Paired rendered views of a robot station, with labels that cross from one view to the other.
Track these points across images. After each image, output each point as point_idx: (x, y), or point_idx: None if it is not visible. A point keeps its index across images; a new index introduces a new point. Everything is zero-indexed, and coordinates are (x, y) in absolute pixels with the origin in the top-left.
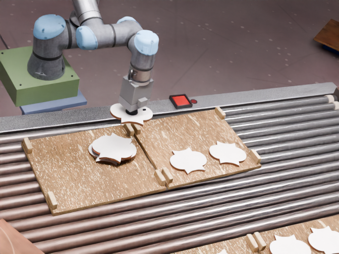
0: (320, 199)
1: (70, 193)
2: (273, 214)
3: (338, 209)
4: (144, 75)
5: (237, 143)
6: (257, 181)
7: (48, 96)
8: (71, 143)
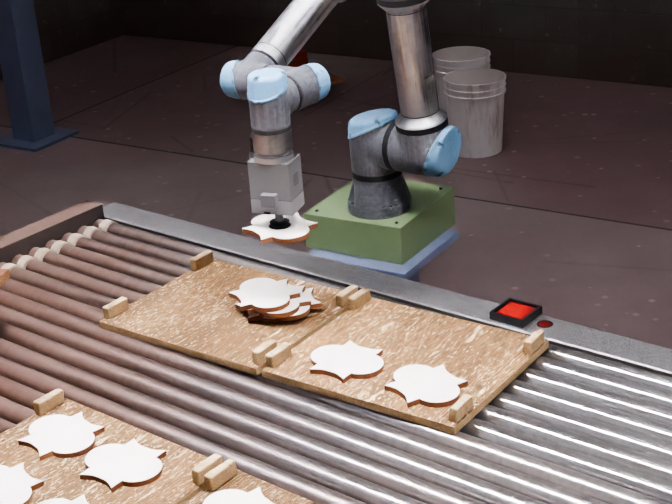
0: None
1: (150, 316)
2: (343, 489)
3: None
4: (257, 143)
5: (477, 387)
6: (411, 444)
7: (352, 245)
8: None
